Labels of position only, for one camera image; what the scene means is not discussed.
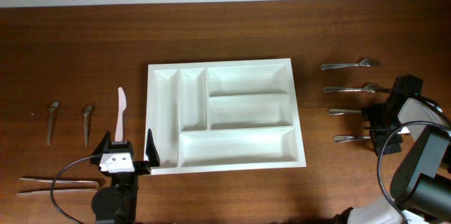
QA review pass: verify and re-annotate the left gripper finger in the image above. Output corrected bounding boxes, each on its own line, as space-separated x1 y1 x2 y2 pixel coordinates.
92 131 111 156
145 128 160 167

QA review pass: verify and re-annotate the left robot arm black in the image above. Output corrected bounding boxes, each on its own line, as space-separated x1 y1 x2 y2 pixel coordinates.
90 130 160 223

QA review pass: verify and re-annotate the white plastic cutlery tray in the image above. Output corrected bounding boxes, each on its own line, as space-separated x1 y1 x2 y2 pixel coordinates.
145 58 307 175

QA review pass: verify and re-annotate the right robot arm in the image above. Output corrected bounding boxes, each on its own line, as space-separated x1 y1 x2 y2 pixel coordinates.
333 75 450 224

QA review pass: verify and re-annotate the metal fork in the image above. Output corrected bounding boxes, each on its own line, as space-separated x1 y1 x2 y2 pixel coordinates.
321 58 380 70
323 84 383 93

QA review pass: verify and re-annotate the small metal teaspoon far left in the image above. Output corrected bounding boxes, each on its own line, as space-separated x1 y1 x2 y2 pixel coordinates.
47 101 59 146

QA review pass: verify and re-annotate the pink plastic knife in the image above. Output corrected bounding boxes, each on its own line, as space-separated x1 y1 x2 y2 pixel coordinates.
114 87 127 142

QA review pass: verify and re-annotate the small metal teaspoon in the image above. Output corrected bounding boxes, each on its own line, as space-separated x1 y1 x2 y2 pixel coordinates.
82 105 94 147
47 101 59 146

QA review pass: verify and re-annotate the left black cable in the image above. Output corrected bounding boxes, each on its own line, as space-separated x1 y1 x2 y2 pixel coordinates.
49 154 103 224

